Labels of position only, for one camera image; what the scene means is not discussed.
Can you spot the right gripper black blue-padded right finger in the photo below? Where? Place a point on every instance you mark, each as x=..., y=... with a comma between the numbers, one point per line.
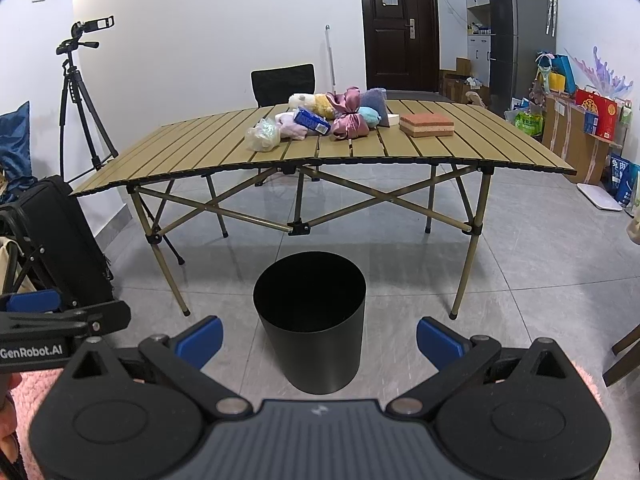
x=461, y=363

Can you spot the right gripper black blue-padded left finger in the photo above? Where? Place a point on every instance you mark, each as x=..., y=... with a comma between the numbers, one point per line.
x=176, y=363

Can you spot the white foam wedge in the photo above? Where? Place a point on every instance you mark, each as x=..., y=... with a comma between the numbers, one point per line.
x=393, y=119

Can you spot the pink fuzzy cloth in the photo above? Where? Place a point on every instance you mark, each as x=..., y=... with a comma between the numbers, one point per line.
x=288, y=128

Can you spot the blue handkerchief tissue pack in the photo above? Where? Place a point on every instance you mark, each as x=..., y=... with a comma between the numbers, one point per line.
x=312, y=122

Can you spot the purple knit pouch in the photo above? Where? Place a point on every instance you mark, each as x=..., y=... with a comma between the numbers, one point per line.
x=375, y=98

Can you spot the black round trash bin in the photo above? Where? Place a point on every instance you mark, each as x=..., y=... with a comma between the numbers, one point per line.
x=311, y=305

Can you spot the person's left hand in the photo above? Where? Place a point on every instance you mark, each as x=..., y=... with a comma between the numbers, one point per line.
x=8, y=421

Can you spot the black suitcase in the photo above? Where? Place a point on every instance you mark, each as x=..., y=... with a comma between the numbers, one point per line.
x=55, y=246

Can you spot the blue cushion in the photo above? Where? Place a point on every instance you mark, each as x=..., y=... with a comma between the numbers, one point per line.
x=15, y=147

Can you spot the white bathroom scale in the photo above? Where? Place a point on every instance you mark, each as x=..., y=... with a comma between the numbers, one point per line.
x=599, y=197

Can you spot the tan folding slat table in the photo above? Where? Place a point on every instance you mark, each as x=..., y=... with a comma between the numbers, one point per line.
x=186, y=168

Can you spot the crumpled clear plastic bag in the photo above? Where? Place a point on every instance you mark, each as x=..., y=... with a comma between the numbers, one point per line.
x=263, y=137

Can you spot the red layered sponge block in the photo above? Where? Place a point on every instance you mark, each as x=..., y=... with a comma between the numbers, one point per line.
x=427, y=124

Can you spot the green snack bag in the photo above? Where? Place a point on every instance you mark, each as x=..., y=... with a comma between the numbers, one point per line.
x=531, y=124

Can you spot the large cardboard box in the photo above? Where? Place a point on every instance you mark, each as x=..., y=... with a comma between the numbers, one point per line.
x=565, y=136

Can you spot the blue pet food bag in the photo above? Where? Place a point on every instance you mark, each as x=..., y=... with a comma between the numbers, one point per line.
x=623, y=178

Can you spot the light blue fuzzy cloth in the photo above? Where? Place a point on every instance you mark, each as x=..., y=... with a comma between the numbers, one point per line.
x=370, y=116

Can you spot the black folding chair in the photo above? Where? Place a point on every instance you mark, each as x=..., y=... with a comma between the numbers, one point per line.
x=275, y=86

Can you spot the yellow white plush toy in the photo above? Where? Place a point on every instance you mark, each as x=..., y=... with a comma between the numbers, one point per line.
x=317, y=103

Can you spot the red gift box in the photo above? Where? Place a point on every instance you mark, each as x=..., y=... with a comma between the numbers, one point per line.
x=600, y=114

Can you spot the grey tall refrigerator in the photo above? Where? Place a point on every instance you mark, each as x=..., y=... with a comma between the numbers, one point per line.
x=519, y=33

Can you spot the dark brown entrance door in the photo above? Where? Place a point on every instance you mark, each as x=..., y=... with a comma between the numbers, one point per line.
x=401, y=44

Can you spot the pink satin drawstring bag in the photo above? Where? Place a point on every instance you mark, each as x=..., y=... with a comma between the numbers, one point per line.
x=348, y=123

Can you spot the black camera tripod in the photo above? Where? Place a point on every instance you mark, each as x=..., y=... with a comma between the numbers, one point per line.
x=74, y=89

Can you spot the white mop handle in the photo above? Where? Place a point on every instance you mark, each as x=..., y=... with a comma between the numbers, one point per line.
x=327, y=34

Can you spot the white wall cabinet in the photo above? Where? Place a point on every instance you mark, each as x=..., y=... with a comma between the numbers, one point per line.
x=478, y=19

